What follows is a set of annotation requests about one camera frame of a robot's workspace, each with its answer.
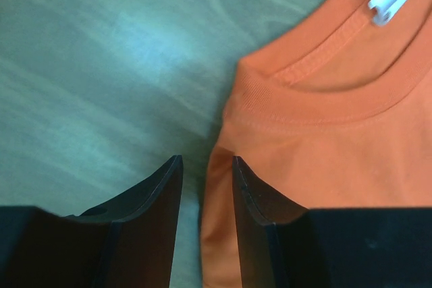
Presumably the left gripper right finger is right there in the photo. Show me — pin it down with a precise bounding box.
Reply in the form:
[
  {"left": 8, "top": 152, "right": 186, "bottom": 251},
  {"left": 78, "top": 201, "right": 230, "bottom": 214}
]
[{"left": 232, "top": 156, "right": 329, "bottom": 287}]

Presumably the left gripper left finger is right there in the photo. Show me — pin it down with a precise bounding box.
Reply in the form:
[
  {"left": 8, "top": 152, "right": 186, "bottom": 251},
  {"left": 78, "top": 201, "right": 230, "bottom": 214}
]
[{"left": 68, "top": 155, "right": 183, "bottom": 287}]

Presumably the orange t shirt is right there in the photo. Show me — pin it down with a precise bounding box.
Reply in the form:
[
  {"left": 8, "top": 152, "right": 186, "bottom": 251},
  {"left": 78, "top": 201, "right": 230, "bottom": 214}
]
[{"left": 200, "top": 0, "right": 431, "bottom": 287}]

